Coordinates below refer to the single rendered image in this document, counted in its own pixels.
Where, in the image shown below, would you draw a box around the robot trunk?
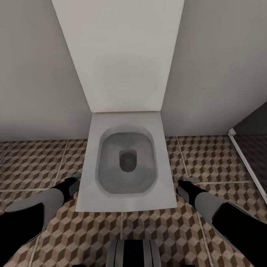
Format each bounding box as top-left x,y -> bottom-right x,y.
106,240 -> 161,267

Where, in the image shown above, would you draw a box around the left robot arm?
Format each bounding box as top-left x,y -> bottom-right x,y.
0,173 -> 82,267

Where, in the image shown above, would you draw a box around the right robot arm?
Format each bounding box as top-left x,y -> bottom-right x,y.
176,178 -> 267,267

